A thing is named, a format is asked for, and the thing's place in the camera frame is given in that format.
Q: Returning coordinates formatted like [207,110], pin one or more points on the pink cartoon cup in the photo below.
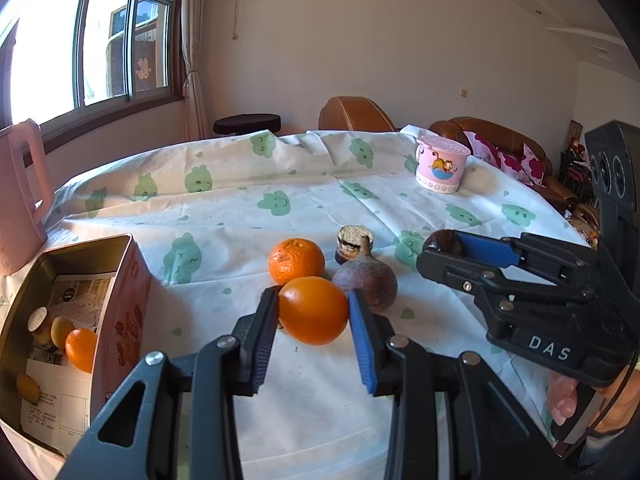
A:
[440,165]

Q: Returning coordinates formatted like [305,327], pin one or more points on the person's right forearm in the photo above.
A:
[612,415]

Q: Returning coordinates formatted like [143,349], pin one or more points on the small brown round fruit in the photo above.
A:
[61,332]

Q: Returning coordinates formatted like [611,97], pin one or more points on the dark wrinkled fruit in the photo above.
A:
[447,241]

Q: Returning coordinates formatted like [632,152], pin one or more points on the person's right hand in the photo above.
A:
[564,400]

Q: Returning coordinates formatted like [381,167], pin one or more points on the large rough-skinned mandarin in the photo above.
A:
[296,261]

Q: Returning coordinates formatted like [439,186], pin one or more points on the dark round stool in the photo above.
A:
[247,124]

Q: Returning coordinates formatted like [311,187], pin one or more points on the smooth orange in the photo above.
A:
[81,351]
[312,310]

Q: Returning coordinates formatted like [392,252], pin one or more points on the small yellow-green fruit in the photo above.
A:
[27,387]

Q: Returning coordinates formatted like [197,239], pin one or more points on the pink electric kettle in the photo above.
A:
[17,200]

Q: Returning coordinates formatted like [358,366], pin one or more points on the brown-framed window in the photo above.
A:
[50,50]

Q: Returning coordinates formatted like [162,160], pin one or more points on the paper window decal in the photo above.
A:
[143,68]

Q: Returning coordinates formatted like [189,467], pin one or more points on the beige tied curtain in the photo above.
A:
[192,60]

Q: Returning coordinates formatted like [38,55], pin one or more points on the floral pillow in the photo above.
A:
[535,165]
[492,152]

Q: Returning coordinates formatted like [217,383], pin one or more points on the pink and gold tin box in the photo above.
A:
[125,320]

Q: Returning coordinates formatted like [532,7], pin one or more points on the printed paper leaflet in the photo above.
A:
[60,410]

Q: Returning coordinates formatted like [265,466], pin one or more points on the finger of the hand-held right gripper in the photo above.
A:
[487,250]
[450,272]

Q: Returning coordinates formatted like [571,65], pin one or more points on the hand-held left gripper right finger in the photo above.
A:
[362,345]

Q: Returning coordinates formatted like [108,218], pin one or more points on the brown leather sofa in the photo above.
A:
[555,190]

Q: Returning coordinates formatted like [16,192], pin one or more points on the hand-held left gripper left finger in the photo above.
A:
[262,345]

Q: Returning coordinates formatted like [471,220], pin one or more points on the brown pear-shaped fruit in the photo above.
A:
[365,285]

